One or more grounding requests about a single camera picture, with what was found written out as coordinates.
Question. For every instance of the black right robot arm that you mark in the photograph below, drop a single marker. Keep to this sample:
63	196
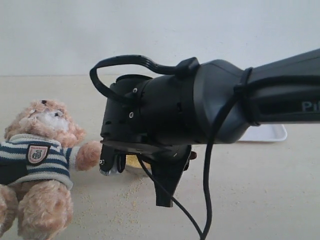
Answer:
283	92

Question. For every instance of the dark brown wooden spoon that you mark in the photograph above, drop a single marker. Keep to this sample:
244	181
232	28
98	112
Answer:
193	155

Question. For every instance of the tan teddy bear striped sweater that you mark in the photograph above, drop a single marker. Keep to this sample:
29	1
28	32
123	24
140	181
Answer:
45	138

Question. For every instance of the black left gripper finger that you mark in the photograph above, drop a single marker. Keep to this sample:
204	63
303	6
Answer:
9	173

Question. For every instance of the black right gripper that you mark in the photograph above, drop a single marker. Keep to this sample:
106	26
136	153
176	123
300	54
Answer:
156	120

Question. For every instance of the steel bowl of yellow millet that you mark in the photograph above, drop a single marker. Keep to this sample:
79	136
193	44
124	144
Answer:
133	166

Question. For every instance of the white rectangular plastic tray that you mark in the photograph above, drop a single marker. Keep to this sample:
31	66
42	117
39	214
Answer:
269	133

